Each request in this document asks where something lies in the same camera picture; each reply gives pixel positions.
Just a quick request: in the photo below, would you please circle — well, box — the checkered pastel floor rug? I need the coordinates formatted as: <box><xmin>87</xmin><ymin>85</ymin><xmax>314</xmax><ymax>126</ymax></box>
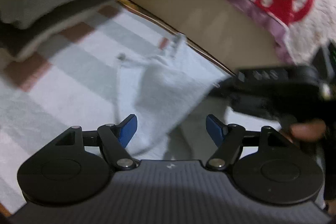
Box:
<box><xmin>1</xmin><ymin>3</ymin><xmax>173</xmax><ymax>213</ymax></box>

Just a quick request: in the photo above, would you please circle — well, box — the beige bed base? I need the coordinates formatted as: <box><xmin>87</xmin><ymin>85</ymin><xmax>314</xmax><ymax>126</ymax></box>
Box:
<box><xmin>130</xmin><ymin>0</ymin><xmax>281</xmax><ymax>71</ymax></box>

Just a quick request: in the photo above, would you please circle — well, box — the black folded garment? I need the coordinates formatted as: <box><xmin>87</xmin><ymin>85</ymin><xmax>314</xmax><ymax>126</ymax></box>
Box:
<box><xmin>0</xmin><ymin>0</ymin><xmax>121</xmax><ymax>55</ymax></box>

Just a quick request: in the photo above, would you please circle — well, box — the light grey cat-face t-shirt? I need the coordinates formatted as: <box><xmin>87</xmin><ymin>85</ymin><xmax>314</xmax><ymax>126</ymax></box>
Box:
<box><xmin>116</xmin><ymin>34</ymin><xmax>229</xmax><ymax>158</ymax></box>

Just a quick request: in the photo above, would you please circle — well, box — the person's right hand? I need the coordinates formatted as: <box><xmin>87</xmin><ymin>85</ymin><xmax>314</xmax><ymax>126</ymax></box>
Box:
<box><xmin>290</xmin><ymin>120</ymin><xmax>326</xmax><ymax>142</ymax></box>

